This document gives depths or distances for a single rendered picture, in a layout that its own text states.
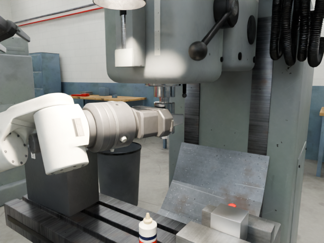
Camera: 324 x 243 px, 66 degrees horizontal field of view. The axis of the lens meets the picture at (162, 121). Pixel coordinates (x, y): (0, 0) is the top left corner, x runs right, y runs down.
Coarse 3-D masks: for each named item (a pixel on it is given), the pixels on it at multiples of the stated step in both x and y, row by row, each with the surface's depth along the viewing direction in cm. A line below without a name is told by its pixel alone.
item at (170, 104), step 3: (156, 102) 54; (159, 102) 54; (162, 102) 54; (165, 102) 54; (168, 102) 54; (171, 102) 54; (174, 102) 55; (156, 105) 54; (159, 105) 54; (162, 105) 53; (165, 105) 53; (168, 105) 53; (171, 105) 54; (174, 105) 55
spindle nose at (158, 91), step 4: (156, 88) 53; (160, 88) 53; (164, 88) 53; (168, 88) 53; (172, 88) 53; (156, 92) 53; (160, 92) 53; (164, 92) 53; (168, 92) 53; (172, 92) 53; (156, 96) 54; (160, 96) 53; (164, 96) 53; (168, 96) 53; (172, 96) 54
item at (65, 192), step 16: (32, 160) 80; (96, 160) 81; (32, 176) 82; (48, 176) 77; (64, 176) 73; (80, 176) 76; (96, 176) 82; (32, 192) 83; (48, 192) 78; (64, 192) 74; (80, 192) 77; (96, 192) 82; (64, 208) 75; (80, 208) 77
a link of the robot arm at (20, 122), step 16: (48, 96) 39; (64, 96) 40; (16, 112) 39; (32, 112) 39; (0, 128) 38; (16, 128) 40; (32, 128) 44; (0, 144) 38; (16, 144) 42; (0, 160) 38; (16, 160) 40
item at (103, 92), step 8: (104, 88) 611; (72, 96) 606; (80, 96) 600; (88, 96) 600; (96, 96) 600; (104, 96) 600; (112, 96) 560; (120, 96) 600; (128, 96) 600; (144, 104) 577; (320, 112) 327; (320, 136) 333; (320, 144) 334; (320, 152) 335; (320, 160) 337; (320, 168) 338
